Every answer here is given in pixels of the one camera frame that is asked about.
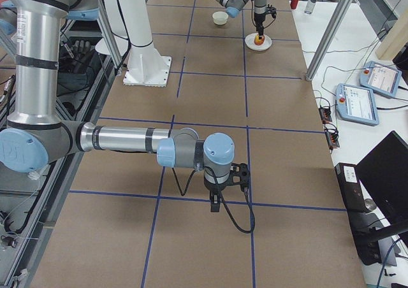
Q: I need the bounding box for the wooden board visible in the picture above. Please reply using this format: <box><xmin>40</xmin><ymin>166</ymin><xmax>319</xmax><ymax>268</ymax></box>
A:
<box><xmin>375</xmin><ymin>10</ymin><xmax>408</xmax><ymax>61</ymax></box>

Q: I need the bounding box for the black monitor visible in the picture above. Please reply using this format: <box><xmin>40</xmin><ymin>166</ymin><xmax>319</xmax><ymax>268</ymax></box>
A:
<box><xmin>356</xmin><ymin>131</ymin><xmax>407</xmax><ymax>223</ymax></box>

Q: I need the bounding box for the white plate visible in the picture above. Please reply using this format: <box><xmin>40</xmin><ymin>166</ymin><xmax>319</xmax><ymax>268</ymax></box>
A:
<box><xmin>245</xmin><ymin>33</ymin><xmax>272</xmax><ymax>52</ymax></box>

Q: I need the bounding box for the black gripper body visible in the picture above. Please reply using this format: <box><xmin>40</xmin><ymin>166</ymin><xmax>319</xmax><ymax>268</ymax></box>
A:
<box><xmin>254</xmin><ymin>12</ymin><xmax>266</xmax><ymax>27</ymax></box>
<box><xmin>204</xmin><ymin>171</ymin><xmax>232</xmax><ymax>193</ymax></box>

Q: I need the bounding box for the far black orange adapter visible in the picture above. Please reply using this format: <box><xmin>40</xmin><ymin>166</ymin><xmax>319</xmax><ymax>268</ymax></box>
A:
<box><xmin>318</xmin><ymin>97</ymin><xmax>333</xmax><ymax>124</ymax></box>

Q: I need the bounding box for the aluminium frame post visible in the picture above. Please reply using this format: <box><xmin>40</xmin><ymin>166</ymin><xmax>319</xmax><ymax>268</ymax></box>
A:
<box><xmin>305</xmin><ymin>0</ymin><xmax>353</xmax><ymax>82</ymax></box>

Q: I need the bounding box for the blue teach pendant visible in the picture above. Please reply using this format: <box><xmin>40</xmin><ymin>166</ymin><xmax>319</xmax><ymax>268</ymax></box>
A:
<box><xmin>335</xmin><ymin>83</ymin><xmax>379</xmax><ymax>126</ymax></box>
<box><xmin>359</xmin><ymin>61</ymin><xmax>402</xmax><ymax>98</ymax></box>

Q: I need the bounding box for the black computer box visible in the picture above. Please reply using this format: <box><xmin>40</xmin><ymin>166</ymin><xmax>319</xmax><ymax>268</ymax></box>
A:
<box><xmin>335</xmin><ymin>162</ymin><xmax>397</xmax><ymax>266</ymax></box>

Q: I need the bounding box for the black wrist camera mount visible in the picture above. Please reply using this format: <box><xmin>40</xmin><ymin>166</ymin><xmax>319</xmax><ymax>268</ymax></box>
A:
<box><xmin>229</xmin><ymin>162</ymin><xmax>251</xmax><ymax>192</ymax></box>

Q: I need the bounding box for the white bowl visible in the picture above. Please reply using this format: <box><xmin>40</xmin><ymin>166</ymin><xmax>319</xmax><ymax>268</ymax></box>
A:
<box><xmin>212</xmin><ymin>11</ymin><xmax>229</xmax><ymax>25</ymax></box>

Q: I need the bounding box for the near black orange adapter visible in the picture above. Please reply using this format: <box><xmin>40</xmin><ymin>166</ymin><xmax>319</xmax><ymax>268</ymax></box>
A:
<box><xmin>323</xmin><ymin>123</ymin><xmax>340</xmax><ymax>151</ymax></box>

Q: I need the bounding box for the black orange adapter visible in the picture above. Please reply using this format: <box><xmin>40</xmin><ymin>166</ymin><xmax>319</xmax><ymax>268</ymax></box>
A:
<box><xmin>323</xmin><ymin>123</ymin><xmax>340</xmax><ymax>151</ymax></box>
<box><xmin>318</xmin><ymin>97</ymin><xmax>333</xmax><ymax>124</ymax></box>

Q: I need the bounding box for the white camera stand pedestal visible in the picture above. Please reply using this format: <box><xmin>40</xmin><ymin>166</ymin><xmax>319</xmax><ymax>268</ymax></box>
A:
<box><xmin>119</xmin><ymin>0</ymin><xmax>171</xmax><ymax>87</ymax></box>

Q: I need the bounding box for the far blue teach pendant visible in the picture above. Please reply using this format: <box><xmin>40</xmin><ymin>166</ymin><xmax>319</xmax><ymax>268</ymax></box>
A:
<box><xmin>359</xmin><ymin>61</ymin><xmax>402</xmax><ymax>98</ymax></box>

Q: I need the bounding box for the red yellow apple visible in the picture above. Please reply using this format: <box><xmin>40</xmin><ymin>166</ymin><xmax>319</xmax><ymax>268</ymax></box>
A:
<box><xmin>254</xmin><ymin>34</ymin><xmax>265</xmax><ymax>46</ymax></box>

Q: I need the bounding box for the near blue teach pendant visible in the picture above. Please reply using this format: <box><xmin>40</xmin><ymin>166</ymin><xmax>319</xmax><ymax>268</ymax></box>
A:
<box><xmin>335</xmin><ymin>83</ymin><xmax>379</xmax><ymax>126</ymax></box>

